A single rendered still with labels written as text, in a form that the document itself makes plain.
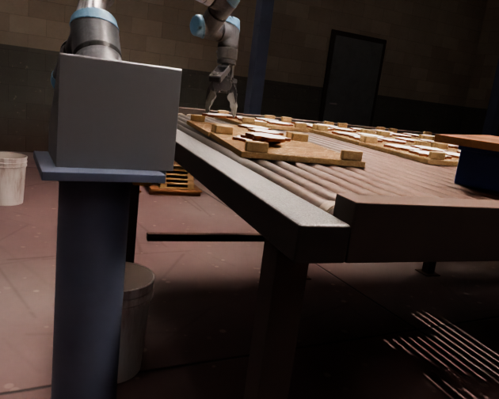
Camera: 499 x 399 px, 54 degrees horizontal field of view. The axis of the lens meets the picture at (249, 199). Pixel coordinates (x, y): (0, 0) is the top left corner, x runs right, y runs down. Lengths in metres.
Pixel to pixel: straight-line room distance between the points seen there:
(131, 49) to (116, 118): 5.65
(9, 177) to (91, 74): 3.02
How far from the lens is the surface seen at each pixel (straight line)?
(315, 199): 0.87
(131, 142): 1.19
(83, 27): 1.31
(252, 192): 0.87
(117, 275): 1.29
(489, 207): 0.90
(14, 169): 4.13
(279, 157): 1.27
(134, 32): 6.83
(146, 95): 1.19
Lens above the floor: 1.09
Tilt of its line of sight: 13 degrees down
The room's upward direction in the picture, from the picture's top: 7 degrees clockwise
